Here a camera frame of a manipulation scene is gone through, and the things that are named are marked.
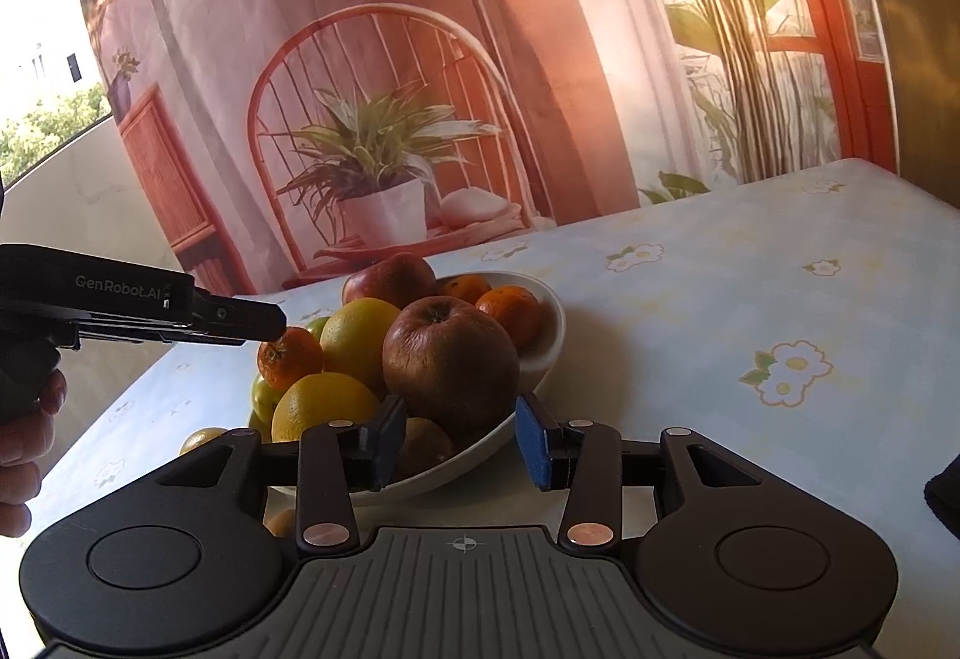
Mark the cream round plate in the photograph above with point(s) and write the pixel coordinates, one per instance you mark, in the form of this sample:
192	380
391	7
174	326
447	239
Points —
534	365

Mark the dull brownish red apple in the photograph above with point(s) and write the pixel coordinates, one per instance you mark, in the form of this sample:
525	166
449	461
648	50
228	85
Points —
452	364

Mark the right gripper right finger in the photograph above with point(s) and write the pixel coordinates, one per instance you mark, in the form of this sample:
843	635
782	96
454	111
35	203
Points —
592	464

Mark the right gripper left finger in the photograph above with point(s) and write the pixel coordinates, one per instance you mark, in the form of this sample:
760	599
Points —
326	466

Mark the yellow lemon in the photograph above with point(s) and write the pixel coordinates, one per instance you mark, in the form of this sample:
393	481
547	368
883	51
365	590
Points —
352	340
319	399

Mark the small orange mandarin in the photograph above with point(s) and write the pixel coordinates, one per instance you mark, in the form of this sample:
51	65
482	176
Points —
468	287

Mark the person left hand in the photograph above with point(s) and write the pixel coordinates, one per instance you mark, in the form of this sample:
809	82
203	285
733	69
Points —
24	441

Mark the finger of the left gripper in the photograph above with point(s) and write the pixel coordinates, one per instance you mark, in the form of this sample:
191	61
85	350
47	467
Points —
223	319

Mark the wooden cabinet panel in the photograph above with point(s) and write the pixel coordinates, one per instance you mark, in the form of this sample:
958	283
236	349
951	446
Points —
922	42

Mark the green apple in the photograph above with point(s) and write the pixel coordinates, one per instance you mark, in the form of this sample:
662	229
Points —
316	326

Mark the printed room backdrop cloth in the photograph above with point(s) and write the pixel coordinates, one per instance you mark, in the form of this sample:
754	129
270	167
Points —
280	141

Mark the small tan longan fruit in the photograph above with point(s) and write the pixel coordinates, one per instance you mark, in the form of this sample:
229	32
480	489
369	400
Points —
426	445

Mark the pale yellow-green apple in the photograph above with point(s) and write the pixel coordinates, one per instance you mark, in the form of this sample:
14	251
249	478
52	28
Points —
264	399

